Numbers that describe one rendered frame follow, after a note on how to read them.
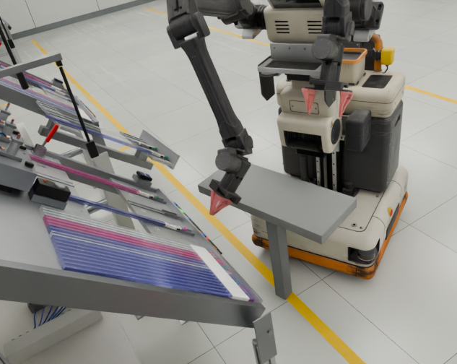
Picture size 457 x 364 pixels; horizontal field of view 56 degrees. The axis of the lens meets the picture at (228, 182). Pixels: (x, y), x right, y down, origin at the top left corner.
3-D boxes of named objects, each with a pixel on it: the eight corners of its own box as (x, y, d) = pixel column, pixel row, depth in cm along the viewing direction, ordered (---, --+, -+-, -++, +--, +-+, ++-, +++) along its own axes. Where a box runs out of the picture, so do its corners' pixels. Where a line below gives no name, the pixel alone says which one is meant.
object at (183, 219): (151, 205, 159) (161, 188, 158) (249, 323, 109) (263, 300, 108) (149, 204, 158) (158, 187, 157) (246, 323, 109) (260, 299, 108)
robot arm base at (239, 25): (267, 6, 161) (240, 6, 167) (258, -4, 154) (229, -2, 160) (263, 29, 161) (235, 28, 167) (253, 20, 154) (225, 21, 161)
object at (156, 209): (152, 198, 158) (156, 191, 157) (251, 314, 108) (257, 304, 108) (106, 183, 146) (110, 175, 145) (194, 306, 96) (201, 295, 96)
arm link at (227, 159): (253, 136, 135) (229, 142, 139) (234, 127, 125) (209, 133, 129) (256, 172, 132) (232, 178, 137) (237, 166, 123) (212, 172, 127)
